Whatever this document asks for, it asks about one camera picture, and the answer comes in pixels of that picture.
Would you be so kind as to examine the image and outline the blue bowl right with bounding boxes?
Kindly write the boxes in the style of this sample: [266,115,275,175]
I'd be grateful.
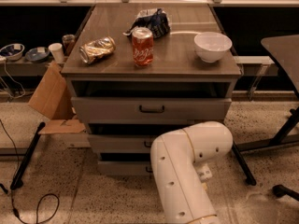
[25,47,50,63]

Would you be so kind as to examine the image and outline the blue bowl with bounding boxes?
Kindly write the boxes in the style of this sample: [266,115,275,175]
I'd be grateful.
[25,47,50,63]
[0,43,24,62]

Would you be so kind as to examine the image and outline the white bowl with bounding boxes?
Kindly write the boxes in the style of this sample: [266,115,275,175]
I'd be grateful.
[193,32,233,63]

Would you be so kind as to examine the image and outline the blue bowl left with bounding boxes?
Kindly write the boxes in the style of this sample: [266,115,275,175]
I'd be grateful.
[0,43,24,62]

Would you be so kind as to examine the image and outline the grey top drawer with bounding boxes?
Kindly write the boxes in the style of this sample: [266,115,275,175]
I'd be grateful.
[71,97,232,124]

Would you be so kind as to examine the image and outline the black caster foot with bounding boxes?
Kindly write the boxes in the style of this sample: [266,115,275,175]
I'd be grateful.
[272,185,299,202]

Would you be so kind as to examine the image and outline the crushed gold can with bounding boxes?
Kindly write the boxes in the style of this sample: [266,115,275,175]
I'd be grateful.
[79,36,116,64]

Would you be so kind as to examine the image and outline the black right table leg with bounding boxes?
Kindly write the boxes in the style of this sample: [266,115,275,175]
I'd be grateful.
[232,143,256,186]

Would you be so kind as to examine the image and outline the brown glass jar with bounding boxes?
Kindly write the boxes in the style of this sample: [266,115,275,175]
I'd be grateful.
[62,35,76,56]

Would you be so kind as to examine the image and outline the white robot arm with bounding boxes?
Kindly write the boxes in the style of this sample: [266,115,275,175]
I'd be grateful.
[150,121,233,224]

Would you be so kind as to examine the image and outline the brown cardboard box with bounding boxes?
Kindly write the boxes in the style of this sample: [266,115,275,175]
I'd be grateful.
[28,62,85,134]

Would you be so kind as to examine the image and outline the crumpled blue chip bag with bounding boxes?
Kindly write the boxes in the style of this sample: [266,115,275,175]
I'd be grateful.
[123,8,170,39]

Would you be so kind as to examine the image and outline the grey bottom drawer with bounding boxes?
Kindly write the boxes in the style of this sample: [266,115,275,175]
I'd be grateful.
[97,153,152,175]

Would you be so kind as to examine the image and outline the grey drawer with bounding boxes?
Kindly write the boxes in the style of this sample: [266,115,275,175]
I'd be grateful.
[97,153,152,175]
[71,97,232,124]
[88,134,155,153]

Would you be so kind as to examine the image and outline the red soda can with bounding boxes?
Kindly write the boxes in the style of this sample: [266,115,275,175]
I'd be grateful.
[132,27,153,67]

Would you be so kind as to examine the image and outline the black left table leg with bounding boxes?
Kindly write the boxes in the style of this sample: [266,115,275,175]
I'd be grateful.
[10,122,46,190]

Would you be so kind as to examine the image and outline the black table leg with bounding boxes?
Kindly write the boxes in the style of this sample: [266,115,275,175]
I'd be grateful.
[10,122,46,190]
[232,143,256,186]

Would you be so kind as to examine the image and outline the grey drawer cabinet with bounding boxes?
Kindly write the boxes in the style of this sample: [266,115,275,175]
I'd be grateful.
[62,2,241,175]

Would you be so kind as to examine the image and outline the black floor cable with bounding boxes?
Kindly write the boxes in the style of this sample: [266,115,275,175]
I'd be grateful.
[0,119,61,224]

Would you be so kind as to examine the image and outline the grey middle drawer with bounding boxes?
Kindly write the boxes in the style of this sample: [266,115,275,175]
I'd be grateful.
[88,134,155,153]

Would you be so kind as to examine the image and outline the white paper cup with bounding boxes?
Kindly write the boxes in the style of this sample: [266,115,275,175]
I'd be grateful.
[49,43,64,63]

